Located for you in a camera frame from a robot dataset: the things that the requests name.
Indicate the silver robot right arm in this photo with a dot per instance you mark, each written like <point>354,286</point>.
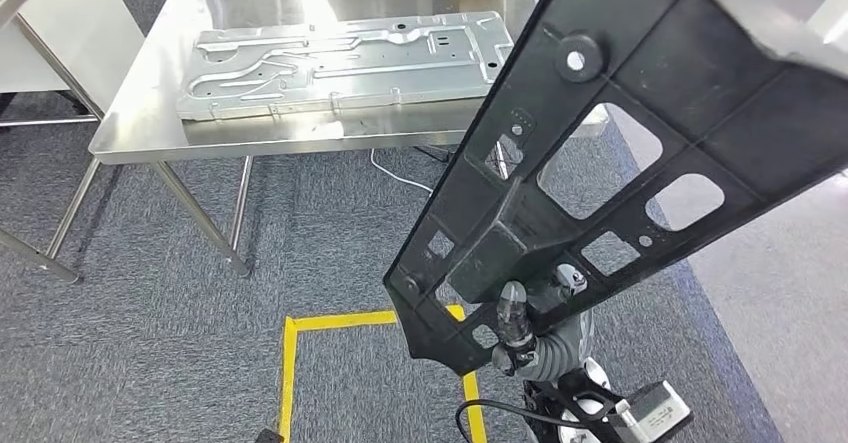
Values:
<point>560,354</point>

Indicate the white cabinet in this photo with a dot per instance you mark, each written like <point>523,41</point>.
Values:
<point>73,29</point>

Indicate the black right wrist camera bracket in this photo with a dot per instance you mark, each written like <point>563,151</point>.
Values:
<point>576,380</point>

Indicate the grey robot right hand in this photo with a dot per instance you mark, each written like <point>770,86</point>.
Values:
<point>515,317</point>

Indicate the stainless steel workbench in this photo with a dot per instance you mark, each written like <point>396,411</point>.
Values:
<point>152,95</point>

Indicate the stamped grey metal panel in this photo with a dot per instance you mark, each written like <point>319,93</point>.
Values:
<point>331,76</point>

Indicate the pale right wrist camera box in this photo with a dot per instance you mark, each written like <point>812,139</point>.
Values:
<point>656,413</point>

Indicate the black plastic frame part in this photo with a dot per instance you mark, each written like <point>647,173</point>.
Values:
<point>696,82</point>

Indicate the white counter with light strip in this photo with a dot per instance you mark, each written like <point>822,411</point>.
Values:
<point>795,22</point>

